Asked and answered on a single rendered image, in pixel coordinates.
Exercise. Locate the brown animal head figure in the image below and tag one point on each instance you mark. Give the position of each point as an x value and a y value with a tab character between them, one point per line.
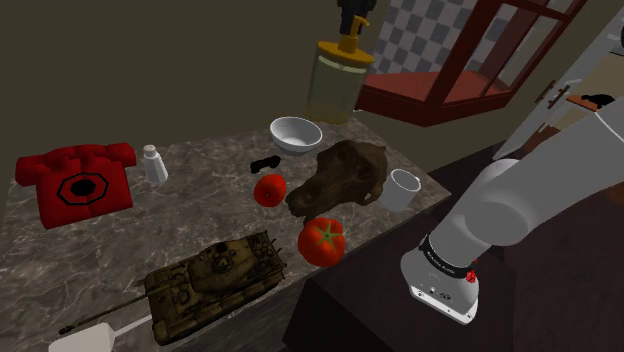
341	180

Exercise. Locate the white salt shaker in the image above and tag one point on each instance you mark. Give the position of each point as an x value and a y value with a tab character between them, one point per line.
154	166

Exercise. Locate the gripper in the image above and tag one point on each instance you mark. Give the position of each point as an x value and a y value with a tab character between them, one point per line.
349	8

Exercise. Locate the white flat spatula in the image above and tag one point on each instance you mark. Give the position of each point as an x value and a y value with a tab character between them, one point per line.
92	339

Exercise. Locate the olive toy tank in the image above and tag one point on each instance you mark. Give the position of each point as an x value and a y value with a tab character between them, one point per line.
214	282

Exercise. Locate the white bowl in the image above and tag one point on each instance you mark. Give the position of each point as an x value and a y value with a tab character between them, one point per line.
295	135

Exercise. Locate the small red tomato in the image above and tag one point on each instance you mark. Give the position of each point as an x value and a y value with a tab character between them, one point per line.
269	190

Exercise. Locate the yellow pump soap dispenser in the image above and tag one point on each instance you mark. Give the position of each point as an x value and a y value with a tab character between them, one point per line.
336	83

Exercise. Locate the red rotary telephone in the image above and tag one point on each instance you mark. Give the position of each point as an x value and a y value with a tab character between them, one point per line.
73	187

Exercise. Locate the small black bar-shaped object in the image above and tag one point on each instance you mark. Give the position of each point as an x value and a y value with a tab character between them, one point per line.
264	164

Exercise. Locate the large red tomato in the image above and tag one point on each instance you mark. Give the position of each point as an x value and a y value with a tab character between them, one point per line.
322	242

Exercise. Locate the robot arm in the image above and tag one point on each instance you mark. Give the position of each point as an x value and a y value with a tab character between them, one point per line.
507	207

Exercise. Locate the white mug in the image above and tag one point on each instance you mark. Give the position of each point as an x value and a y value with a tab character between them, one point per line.
400	191

